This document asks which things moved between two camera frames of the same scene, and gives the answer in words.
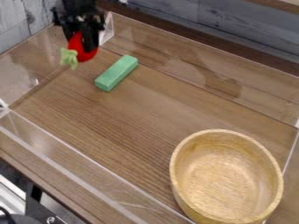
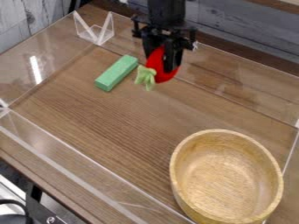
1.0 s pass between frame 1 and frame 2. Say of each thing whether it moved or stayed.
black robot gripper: moved
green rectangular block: stayed
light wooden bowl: stayed
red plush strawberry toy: moved
